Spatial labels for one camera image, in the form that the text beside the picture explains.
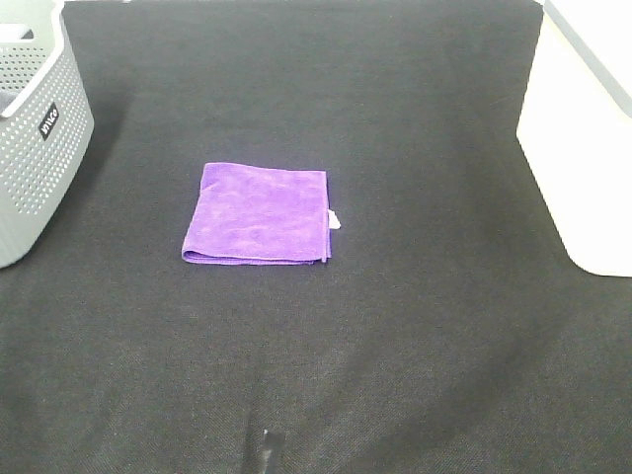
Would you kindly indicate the purple microfiber towel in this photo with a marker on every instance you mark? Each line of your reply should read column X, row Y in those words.
column 247, row 215

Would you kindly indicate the black fabric table cover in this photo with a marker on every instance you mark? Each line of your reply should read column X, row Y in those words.
column 448, row 333

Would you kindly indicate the white plastic storage bin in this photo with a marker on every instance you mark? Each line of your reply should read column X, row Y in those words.
column 574, row 129

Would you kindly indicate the grey perforated plastic basket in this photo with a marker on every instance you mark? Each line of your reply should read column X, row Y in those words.
column 46, row 121

